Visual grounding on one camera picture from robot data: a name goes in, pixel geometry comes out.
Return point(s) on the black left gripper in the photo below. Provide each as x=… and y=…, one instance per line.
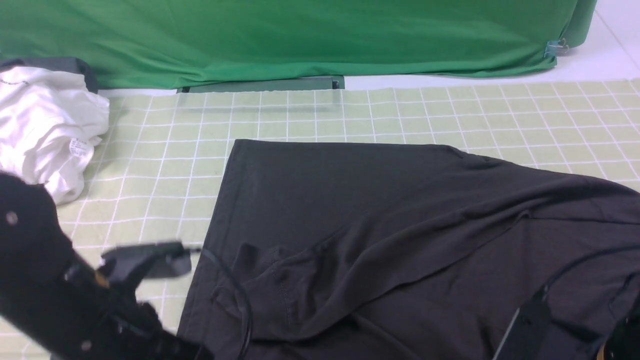
x=91, y=322

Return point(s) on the gray garment under white shirt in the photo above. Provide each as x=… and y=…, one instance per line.
x=58, y=64

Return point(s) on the green backdrop cloth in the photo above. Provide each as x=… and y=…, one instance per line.
x=170, y=44

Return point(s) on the light green checkered towel mat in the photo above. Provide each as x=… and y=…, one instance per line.
x=157, y=174

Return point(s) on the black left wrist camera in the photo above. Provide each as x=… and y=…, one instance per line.
x=146, y=261

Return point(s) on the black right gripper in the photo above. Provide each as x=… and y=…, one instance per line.
x=534, y=334

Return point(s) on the crumpled white shirt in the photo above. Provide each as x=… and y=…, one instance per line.
x=50, y=125

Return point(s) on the dark green base bar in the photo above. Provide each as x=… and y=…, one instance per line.
x=309, y=83

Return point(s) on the dark gray long-sleeve shirt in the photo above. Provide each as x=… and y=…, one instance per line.
x=362, y=251

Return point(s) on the blue binder clip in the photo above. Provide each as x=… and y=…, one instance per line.
x=555, y=48

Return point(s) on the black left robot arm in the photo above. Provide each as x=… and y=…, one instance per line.
x=36, y=251

